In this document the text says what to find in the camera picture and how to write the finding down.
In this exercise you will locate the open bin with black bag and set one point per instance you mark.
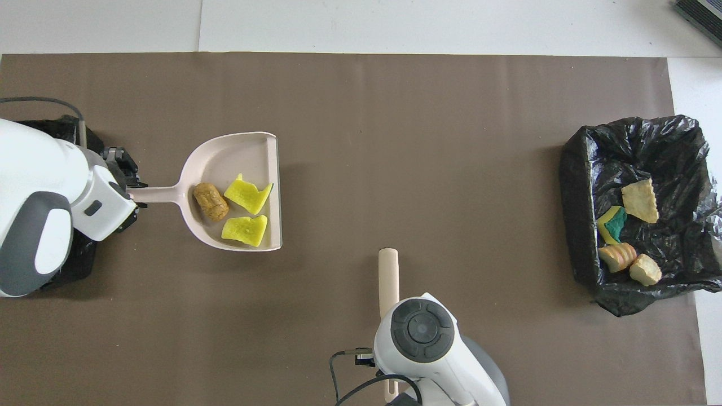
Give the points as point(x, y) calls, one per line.
point(677, 169)

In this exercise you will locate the pink plastic dustpan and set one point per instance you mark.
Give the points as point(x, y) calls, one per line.
point(248, 152)

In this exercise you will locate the brown cork-like lump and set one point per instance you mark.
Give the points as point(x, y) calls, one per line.
point(211, 202)

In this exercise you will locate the small beige foam chunk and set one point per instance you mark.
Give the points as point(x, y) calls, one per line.
point(646, 270)

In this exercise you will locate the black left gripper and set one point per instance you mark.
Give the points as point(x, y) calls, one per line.
point(121, 163)

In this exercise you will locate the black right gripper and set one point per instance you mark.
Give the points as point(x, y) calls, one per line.
point(365, 358)

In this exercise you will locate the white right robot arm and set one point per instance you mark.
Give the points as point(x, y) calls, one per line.
point(428, 349)

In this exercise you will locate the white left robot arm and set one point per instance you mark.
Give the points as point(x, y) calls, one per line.
point(34, 169)

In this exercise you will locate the large beige foam chunk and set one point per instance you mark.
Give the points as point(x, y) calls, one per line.
point(640, 201)

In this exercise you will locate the brown paper table mat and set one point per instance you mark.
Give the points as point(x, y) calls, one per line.
point(395, 113)

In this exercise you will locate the notched yellow sponge piece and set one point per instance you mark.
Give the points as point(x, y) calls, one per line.
point(247, 194)

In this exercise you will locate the yellow green sponge piece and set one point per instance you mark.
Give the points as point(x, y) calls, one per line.
point(245, 231)
point(613, 224)

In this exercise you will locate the striped orange bread piece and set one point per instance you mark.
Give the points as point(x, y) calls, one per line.
point(617, 257)

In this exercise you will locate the flat bin with black bag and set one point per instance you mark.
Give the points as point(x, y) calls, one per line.
point(82, 256)

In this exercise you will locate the beige hand brush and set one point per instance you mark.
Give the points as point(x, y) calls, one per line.
point(388, 276)

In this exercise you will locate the dark grey ribbed device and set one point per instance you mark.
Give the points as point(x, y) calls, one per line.
point(702, 17)

